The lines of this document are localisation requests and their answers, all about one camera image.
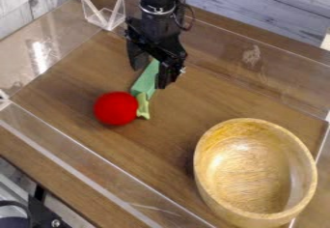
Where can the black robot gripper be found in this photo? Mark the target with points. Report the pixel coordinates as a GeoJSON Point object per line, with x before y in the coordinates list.
{"type": "Point", "coordinates": [153, 37]}

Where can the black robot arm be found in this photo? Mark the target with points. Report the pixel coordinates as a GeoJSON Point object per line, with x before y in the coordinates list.
{"type": "Point", "coordinates": [163, 7]}

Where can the clear acrylic table barrier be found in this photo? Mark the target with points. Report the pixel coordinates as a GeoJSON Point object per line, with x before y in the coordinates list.
{"type": "Point", "coordinates": [123, 176]}

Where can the green rectangular block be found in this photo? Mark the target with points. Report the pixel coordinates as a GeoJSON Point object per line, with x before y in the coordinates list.
{"type": "Point", "coordinates": [146, 82]}

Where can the black clamp with cable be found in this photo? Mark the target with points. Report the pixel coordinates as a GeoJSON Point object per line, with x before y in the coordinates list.
{"type": "Point", "coordinates": [22, 211]}

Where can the clear acrylic corner bracket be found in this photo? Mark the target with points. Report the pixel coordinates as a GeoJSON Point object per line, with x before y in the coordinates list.
{"type": "Point", "coordinates": [104, 18]}

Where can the red felt strawberry toy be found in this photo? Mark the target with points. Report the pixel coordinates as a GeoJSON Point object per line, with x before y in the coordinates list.
{"type": "Point", "coordinates": [118, 108]}

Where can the wooden bowl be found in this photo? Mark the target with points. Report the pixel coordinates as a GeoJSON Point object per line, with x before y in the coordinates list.
{"type": "Point", "coordinates": [254, 172]}

